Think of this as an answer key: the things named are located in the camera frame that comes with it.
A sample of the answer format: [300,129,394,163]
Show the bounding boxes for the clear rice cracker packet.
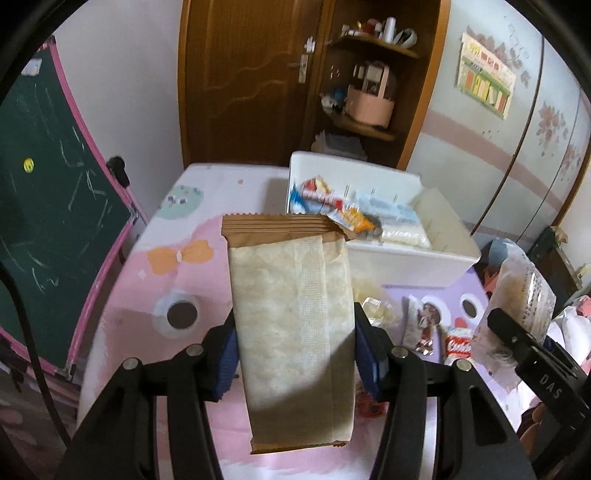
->
[471,255,558,393]

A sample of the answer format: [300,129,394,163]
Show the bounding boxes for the cartoon print snack packet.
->
[401,294,438,357]

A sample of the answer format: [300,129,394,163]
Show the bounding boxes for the long brown wafer packet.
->
[221,211,357,455]

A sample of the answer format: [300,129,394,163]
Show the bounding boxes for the wooden door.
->
[178,0,324,169]

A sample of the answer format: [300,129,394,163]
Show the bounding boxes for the wall poster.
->
[456,31,517,121]

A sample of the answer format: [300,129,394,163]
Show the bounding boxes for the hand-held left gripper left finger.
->
[60,318,241,480]

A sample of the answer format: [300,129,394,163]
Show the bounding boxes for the silver door handle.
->
[287,53,310,84]

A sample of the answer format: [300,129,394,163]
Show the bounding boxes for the stack of folded cloths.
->
[311,130,368,160]

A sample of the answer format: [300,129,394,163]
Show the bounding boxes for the red white cookie packet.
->
[442,324,476,366]

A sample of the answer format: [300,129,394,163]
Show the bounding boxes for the green chalkboard with pink frame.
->
[0,37,148,381]

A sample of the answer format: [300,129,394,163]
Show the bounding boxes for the clear pastry packet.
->
[353,281,403,329]

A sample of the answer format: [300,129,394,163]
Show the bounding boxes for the small toy figures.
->
[321,88,347,114]

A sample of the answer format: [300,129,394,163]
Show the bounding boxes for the dark wooden cabinet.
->
[529,226,591,298]

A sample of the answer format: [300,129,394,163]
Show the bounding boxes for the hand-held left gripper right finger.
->
[353,302,539,480]

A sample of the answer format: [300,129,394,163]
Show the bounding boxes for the black cable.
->
[0,263,71,449]

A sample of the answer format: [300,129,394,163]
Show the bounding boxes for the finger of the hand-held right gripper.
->
[544,336,578,366]
[487,308,535,360]

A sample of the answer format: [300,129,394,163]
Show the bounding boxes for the red round snack packet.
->
[290,176,346,216]

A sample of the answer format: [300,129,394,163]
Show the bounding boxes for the small red packet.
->
[355,390,392,417]

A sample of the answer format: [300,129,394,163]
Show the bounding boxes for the floral wardrobe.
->
[406,0,591,241]

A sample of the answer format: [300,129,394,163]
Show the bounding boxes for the small blue snack packet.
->
[327,205,378,241]

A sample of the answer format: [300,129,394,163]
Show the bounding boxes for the white plastic storage box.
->
[287,151,482,289]

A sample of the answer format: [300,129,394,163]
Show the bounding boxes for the pink basket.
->
[345,60,397,127]

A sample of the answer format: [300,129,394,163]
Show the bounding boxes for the white bedding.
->
[554,295,591,370]

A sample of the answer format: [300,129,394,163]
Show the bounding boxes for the wooden corner shelf unit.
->
[318,0,452,169]

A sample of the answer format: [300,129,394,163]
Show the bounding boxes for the black easel knob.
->
[106,156,131,188]

